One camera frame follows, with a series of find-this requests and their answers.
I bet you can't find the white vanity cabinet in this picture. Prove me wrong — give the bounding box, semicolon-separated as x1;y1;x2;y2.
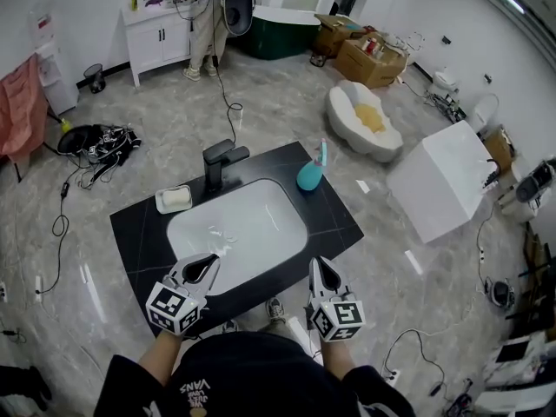
120;0;195;89

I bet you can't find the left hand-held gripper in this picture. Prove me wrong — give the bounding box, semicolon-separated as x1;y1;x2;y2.
145;253;222;336

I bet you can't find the small cardboard box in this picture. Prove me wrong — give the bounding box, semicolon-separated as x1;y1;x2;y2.
313;13;367;58

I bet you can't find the white shell-shaped chair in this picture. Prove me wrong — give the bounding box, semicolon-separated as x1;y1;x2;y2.
325;79;405;164

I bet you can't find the black round device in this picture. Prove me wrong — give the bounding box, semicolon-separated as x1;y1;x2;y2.
486;278;516;310

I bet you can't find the green bathtub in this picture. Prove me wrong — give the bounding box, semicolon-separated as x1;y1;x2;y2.
242;4;323;61

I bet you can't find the white sink basin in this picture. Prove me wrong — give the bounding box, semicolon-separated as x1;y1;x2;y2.
166;178;308;297

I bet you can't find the person's right shoe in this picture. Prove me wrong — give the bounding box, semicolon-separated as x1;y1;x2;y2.
265;297;288;325

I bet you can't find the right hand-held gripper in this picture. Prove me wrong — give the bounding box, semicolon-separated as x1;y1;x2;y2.
308;256;366;343

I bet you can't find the person's black shirt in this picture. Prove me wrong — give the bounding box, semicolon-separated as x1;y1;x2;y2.
93;332;416;417

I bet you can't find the black waste bin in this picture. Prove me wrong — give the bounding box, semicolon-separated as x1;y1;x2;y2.
83;63;108;95

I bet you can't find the black faucet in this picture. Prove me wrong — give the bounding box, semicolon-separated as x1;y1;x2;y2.
202;139;251;195

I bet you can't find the white soap dish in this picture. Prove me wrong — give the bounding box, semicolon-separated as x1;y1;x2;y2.
155;184;193;215

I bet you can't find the large cardboard box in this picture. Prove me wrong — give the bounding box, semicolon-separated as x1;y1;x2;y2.
333;35;410;90

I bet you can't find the black power cable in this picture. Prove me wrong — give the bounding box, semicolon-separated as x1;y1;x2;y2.
211;54;238;145

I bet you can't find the pink cloth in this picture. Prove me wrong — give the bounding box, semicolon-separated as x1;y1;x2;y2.
0;54;50;165

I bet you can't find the white water dispenser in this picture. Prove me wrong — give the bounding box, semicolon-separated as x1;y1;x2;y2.
28;10;80;115

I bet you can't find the white soap bar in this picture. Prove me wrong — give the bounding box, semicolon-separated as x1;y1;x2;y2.
162;188;189;208

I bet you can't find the person's left forearm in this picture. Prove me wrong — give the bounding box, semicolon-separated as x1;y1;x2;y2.
138;330;184;388

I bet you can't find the white square cabinet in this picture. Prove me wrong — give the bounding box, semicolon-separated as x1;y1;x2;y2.
386;119;499;245

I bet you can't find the pile of black cables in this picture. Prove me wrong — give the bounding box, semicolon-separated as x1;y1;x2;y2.
57;123;142;178

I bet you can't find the person's right forearm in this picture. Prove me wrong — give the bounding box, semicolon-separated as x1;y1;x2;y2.
319;339;362;382

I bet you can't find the black table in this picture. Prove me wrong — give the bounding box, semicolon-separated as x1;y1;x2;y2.
109;141;365;339

